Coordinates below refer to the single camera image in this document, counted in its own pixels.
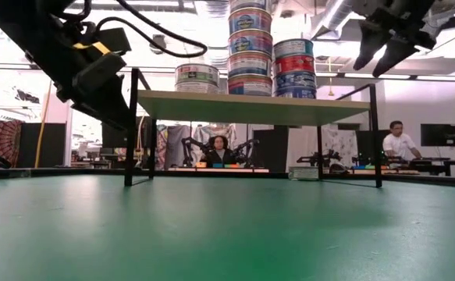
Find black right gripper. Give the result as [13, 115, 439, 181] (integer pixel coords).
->
[354, 0, 437, 79]

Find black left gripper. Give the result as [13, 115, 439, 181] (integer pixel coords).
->
[49, 27, 133, 130]

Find light blue tuna can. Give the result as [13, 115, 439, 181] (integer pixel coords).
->
[272, 37, 315, 60]

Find red label tuna can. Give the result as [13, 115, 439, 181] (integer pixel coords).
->
[272, 57, 316, 77]

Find dark blue tuna can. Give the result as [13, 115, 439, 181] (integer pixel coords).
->
[274, 86, 317, 99]
[273, 74, 317, 89]

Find wooden shelf black legs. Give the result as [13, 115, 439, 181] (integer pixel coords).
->
[123, 67, 383, 189]

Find white pillar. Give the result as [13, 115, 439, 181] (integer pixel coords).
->
[45, 93, 74, 159]

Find yellow tape tag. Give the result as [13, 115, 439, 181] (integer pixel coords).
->
[72, 40, 112, 56]

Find black partition panel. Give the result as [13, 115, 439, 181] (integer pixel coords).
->
[252, 125, 290, 173]
[356, 130, 391, 165]
[17, 122, 67, 169]

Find black ceiling dome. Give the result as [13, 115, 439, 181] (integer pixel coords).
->
[150, 34, 169, 55]

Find person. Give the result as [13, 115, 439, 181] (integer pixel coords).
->
[199, 134, 238, 167]
[382, 119, 423, 161]

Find white patterned cloth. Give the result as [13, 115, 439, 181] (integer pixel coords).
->
[287, 126, 359, 169]

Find patterned red tapestry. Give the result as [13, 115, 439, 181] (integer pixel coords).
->
[0, 119, 24, 169]

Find background wooden table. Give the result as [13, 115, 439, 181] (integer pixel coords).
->
[167, 166, 271, 174]

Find green table mat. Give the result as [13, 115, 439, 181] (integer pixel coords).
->
[0, 174, 455, 281]

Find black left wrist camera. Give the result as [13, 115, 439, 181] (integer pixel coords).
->
[73, 53, 127, 94]

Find smooth silver air duct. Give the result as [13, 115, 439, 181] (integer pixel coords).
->
[308, 0, 368, 40]

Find yellow extension cord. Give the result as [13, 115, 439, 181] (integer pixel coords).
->
[34, 81, 53, 169]

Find black wall monitor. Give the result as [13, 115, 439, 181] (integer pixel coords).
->
[420, 123, 455, 148]

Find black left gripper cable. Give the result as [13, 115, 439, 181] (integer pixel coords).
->
[55, 0, 209, 59]

